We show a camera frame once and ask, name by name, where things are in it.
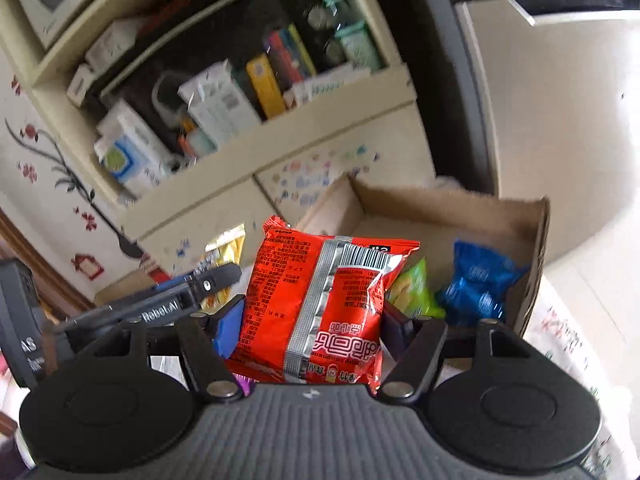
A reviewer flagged green America snack pack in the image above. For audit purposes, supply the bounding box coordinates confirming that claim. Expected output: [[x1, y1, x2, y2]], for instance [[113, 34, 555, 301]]
[[387, 258, 446, 318]]

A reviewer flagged blue foil pack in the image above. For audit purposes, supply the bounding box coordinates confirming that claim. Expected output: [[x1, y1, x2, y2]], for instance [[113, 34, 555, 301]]
[[436, 240, 529, 327]]

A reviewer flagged red noodle pack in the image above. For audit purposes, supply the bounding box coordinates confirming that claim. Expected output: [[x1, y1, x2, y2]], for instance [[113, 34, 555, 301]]
[[227, 217, 420, 391]]

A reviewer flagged small yellow snack pack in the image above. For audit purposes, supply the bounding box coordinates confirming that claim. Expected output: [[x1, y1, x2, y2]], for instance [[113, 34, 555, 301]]
[[198, 223, 245, 314]]

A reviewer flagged purple snack pack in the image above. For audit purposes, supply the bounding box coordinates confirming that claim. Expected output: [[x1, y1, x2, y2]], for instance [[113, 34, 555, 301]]
[[233, 373, 256, 396]]

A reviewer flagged red gift box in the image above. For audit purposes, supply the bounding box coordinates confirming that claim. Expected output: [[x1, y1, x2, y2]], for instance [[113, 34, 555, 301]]
[[139, 254, 171, 284]]

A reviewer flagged cardboard milk box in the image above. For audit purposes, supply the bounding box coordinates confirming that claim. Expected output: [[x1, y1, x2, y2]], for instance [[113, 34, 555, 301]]
[[295, 176, 551, 335]]

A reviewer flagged white blue tissue box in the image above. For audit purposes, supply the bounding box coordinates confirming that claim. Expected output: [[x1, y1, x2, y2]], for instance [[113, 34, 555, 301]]
[[93, 100, 181, 200]]

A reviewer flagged white orange canister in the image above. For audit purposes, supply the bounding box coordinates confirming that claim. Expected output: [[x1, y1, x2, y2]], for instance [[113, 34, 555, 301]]
[[178, 117, 217, 158]]

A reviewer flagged white flat box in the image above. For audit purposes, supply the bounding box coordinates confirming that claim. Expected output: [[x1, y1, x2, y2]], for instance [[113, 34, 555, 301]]
[[283, 63, 371, 110]]

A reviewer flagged white barcode box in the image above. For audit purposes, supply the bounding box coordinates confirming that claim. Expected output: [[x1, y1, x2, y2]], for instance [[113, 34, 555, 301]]
[[178, 60, 262, 150]]

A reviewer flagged cream sideboard cabinet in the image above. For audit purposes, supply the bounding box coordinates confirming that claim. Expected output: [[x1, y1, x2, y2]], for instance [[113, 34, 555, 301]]
[[1, 0, 435, 270]]

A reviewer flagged green glass bottle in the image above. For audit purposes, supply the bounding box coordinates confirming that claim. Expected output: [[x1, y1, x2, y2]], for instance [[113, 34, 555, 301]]
[[322, 0, 384, 72]]

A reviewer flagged yellow box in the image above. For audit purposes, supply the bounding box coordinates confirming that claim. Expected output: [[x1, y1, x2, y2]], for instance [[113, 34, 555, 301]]
[[245, 53, 286, 119]]

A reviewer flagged coloured book stack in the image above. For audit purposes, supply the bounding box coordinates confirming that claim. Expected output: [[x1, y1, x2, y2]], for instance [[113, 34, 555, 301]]
[[262, 23, 318, 91]]

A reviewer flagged wooden door frame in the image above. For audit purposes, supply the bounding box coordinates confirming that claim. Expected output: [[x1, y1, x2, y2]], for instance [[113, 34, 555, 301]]
[[0, 211, 94, 322]]

